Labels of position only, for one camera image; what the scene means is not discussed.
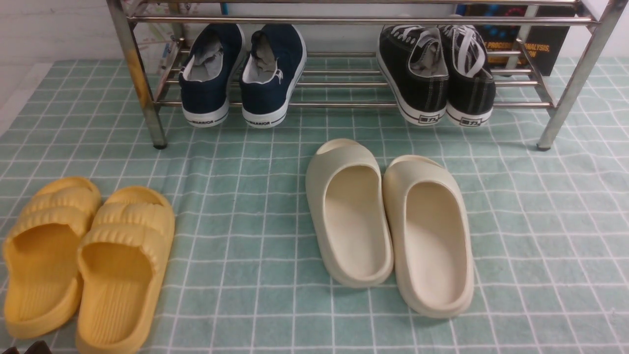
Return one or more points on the navy canvas shoe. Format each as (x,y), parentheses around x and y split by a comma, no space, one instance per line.
(277,58)
(207,73)

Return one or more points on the left cream slipper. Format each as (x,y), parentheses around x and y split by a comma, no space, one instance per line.
(344,193)

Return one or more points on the right yellow slipper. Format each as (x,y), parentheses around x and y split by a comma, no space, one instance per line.
(123,261)

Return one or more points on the cream slipper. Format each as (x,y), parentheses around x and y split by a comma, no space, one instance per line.
(344,193)
(430,232)

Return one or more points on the yellow slipper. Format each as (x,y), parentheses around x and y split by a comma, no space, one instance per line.
(44,288)
(123,261)

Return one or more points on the green checked cloth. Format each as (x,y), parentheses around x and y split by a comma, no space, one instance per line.
(549,229)

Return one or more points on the right cream slipper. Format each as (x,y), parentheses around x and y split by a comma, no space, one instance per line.
(430,232)

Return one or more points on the right navy canvas shoe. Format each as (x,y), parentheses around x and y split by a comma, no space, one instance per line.
(277,58)

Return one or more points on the black book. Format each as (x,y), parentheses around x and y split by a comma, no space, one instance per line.
(543,43)

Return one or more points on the left navy canvas shoe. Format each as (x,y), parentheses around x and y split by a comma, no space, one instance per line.
(207,73)

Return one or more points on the map poster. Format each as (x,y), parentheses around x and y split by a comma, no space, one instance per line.
(154,39)

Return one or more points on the black canvas sneaker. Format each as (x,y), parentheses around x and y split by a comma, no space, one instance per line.
(471,87)
(411,60)

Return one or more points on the left yellow slipper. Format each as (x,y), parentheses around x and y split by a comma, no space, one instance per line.
(44,288)

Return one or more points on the metal shoe rack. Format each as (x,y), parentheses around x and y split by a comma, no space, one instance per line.
(600,24)

